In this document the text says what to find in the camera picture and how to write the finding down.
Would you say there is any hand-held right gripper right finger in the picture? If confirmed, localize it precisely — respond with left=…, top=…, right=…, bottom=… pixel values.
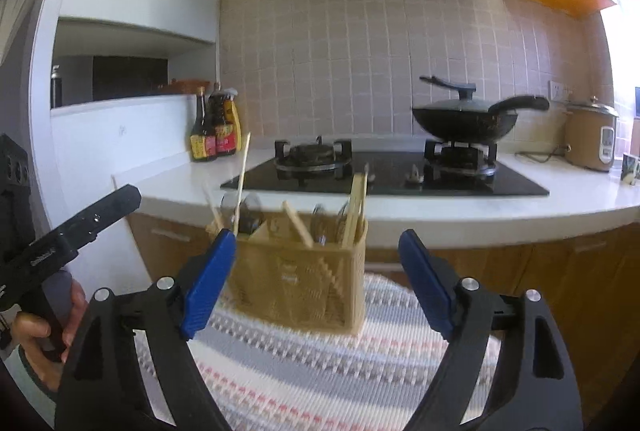
left=398, top=228, right=584, bottom=431

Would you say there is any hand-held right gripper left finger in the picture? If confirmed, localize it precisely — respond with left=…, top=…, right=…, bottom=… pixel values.
left=55, top=228, right=238, bottom=431

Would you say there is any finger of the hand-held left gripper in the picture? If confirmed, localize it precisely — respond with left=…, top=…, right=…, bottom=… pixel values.
left=52, top=184, right=144, bottom=249

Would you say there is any beige wicker utensil holder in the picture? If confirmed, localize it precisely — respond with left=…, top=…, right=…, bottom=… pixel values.
left=205, top=211, right=369, bottom=337

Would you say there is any wooden chopstick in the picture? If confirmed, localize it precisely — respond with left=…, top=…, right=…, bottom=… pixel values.
left=282, top=201, right=315, bottom=248
left=343, top=173, right=362, bottom=244
left=233, top=132, right=252, bottom=235
left=352, top=170, right=370, bottom=242
left=202, top=185, right=225, bottom=232

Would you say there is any person's left hand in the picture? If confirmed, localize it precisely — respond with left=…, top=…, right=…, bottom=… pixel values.
left=10, top=278, right=88, bottom=394

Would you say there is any dark metal spoon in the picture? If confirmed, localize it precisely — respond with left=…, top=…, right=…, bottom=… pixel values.
left=238, top=194, right=265, bottom=233

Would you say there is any black glass gas cooktop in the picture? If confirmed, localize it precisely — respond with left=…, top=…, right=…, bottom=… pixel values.
left=220, top=148, right=551, bottom=198

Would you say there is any metal utensil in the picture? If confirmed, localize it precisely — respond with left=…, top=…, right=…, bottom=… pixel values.
left=333, top=204, right=351, bottom=242
left=311, top=205, right=332, bottom=246

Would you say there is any slim dark soy sauce bottle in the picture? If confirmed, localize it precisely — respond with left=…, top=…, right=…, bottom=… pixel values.
left=190, top=86, right=218, bottom=163

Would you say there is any wooden base cabinet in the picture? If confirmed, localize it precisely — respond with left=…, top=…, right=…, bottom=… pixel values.
left=125, top=211, right=640, bottom=414

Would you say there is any dark bottle with silver cap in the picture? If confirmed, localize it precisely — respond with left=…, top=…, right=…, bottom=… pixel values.
left=50, top=66, right=64, bottom=108

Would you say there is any gas burner grate under wok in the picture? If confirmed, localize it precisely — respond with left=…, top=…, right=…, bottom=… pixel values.
left=423, top=141, right=499, bottom=177

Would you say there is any striped woven mat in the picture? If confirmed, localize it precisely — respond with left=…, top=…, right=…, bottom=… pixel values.
left=134, top=273, right=502, bottom=431

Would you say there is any wide dark sauce bottle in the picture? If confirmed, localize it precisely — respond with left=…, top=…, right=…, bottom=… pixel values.
left=207, top=82, right=239, bottom=157

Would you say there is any brown wicker basket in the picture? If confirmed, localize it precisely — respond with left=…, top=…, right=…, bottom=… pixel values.
left=155, top=78, right=211, bottom=95

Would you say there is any yellow bottle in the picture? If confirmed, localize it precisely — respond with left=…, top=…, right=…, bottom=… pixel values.
left=227, top=88, right=244, bottom=148

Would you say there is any empty gas burner grate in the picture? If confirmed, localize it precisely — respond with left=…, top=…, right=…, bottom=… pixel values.
left=273, top=137, right=354, bottom=175

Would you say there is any black wok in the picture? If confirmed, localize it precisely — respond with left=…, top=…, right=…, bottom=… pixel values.
left=411, top=95, right=551, bottom=146

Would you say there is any black wok lid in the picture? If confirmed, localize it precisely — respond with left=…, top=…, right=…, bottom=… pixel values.
left=419, top=75, right=501, bottom=115

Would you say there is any beige rice cooker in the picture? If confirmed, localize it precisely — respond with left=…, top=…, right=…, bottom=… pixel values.
left=563, top=96, right=620, bottom=173

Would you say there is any patterned cup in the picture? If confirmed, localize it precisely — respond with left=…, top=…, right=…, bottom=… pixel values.
left=620, top=152, right=640, bottom=186

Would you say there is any rice cooker power cable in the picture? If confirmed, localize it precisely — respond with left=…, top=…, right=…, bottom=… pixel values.
left=515, top=143, right=571, bottom=163

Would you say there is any white wall outlet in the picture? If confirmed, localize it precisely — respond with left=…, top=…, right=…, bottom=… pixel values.
left=548, top=80, right=576, bottom=102

